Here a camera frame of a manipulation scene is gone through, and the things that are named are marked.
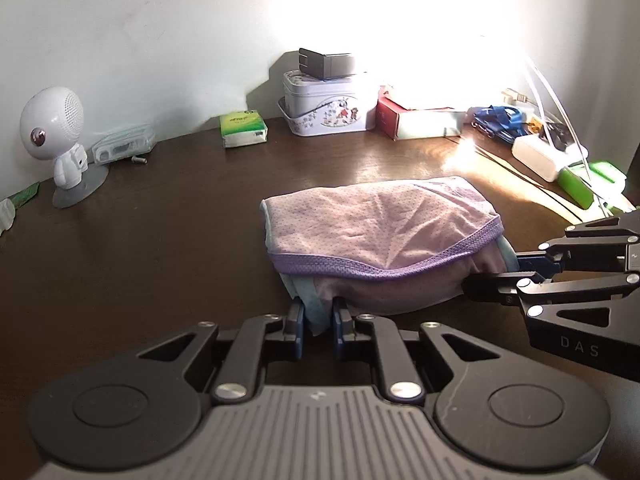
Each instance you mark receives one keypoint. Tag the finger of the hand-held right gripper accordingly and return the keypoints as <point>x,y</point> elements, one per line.
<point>495,290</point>
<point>532,264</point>

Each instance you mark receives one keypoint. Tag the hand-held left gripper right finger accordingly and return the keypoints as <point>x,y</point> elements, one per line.
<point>337,327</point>

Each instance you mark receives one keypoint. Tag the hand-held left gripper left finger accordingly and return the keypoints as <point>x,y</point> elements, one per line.
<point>299,322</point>

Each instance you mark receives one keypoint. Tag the pink mesh shorts purple trim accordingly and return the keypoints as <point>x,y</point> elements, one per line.
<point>380,230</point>

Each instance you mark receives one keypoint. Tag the green box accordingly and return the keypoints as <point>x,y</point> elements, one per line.
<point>580,185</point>

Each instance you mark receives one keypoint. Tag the black plug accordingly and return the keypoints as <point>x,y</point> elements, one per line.
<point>557,135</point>

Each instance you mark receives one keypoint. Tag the red box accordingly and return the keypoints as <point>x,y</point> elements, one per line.
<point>395,117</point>

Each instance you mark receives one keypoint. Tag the green tissue pack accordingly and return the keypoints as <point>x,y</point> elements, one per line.
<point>242,129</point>

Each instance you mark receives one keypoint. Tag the white printed tin box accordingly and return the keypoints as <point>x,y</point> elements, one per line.
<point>325,107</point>

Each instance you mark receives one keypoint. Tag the clear plastic case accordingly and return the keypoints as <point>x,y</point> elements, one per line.
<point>122,144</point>

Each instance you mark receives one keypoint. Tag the black charger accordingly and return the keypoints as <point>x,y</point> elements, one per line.
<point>327,64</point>

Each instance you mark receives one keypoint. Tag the green strip packet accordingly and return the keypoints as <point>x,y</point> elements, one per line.
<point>25,195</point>

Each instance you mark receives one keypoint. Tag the white robot-shaped toy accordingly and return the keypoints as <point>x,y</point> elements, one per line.
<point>50,115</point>

